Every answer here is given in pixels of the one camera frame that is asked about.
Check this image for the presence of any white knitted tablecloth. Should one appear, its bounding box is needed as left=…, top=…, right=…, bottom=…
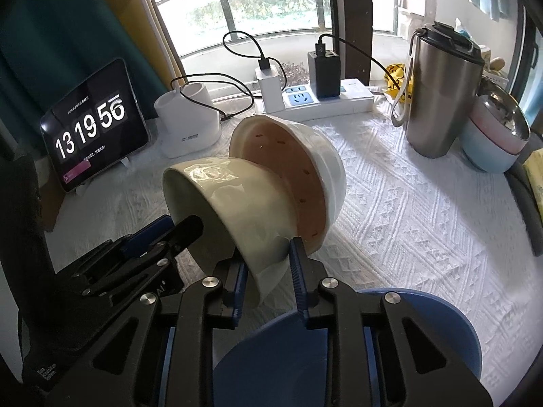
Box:
left=42, top=110, right=543, bottom=407

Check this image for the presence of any yellow curtain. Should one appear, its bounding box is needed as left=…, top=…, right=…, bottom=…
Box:
left=97, top=0, right=187, bottom=81

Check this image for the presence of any pink strawberry bowl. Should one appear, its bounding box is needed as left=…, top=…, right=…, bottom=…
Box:
left=229, top=114, right=346, bottom=257

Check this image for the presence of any black lamp cable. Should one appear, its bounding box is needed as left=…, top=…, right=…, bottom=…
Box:
left=170, top=74, right=255, bottom=121

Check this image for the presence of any tablet with clock display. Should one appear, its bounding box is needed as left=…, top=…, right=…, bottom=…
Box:
left=39, top=57, right=150, bottom=193

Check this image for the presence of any pale yellow cloth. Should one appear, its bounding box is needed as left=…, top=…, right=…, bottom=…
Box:
left=522, top=148, right=543, bottom=221

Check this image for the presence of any yellow bag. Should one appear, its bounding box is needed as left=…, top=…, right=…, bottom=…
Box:
left=384, top=63, right=410, bottom=104

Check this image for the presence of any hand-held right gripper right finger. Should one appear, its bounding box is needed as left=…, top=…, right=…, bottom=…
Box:
left=288, top=237, right=493, bottom=407

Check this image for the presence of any green bowl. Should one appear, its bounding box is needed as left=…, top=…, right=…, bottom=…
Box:
left=162, top=157, right=300, bottom=308

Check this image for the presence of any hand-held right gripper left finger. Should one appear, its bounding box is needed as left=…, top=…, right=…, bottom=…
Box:
left=46, top=250, right=251, bottom=407

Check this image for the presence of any white power strip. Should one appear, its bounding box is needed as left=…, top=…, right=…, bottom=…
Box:
left=255, top=78, right=375, bottom=121

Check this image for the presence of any blue bowl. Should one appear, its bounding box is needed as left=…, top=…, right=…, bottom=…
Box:
left=212, top=287, right=482, bottom=407

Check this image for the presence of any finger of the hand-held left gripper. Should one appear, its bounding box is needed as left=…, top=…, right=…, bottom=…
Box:
left=145, top=215, right=205, bottom=264
left=120, top=215, right=173, bottom=258

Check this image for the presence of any black charger cable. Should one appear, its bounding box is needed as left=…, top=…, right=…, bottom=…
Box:
left=315, top=33, right=393, bottom=88
left=223, top=31, right=272, bottom=71

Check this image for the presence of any pink lunch box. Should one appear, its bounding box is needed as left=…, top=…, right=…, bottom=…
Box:
left=469, top=91, right=532, bottom=156

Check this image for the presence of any black charger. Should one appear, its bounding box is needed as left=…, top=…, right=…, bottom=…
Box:
left=307, top=50, right=342, bottom=99

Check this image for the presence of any white tablet stand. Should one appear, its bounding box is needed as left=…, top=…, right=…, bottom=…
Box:
left=76, top=157, right=130, bottom=196

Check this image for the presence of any white charger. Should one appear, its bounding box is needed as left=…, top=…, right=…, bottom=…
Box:
left=255, top=58, right=284, bottom=113

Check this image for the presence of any teal curtain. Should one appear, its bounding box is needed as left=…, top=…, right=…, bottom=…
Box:
left=0, top=0, right=170, bottom=128

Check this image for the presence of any stainless steel tumbler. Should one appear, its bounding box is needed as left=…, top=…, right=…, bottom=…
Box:
left=390, top=22, right=485, bottom=159

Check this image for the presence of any dark door frame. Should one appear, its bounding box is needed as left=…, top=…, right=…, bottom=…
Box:
left=326, top=0, right=374, bottom=85

